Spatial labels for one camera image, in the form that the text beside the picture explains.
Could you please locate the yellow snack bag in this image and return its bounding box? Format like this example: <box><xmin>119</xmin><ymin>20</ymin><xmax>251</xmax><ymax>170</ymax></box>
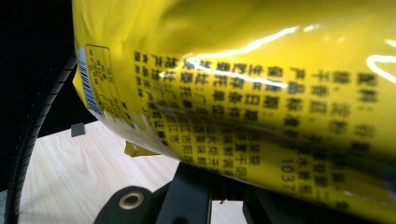
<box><xmin>71</xmin><ymin>0</ymin><xmax>396</xmax><ymax>224</ymax></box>

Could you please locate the grey tape strip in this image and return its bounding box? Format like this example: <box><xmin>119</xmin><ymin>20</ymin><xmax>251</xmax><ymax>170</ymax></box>
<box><xmin>70</xmin><ymin>122</ymin><xmax>86</xmax><ymax>138</ymax></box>

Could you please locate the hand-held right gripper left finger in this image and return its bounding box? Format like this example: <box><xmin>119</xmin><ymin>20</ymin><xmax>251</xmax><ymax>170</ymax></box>
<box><xmin>155</xmin><ymin>161</ymin><xmax>216</xmax><ymax>224</ymax></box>

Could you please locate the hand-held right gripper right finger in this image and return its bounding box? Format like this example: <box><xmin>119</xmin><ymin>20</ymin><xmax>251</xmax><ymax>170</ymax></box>
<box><xmin>242</xmin><ymin>186</ymin><xmax>375</xmax><ymax>224</ymax></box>

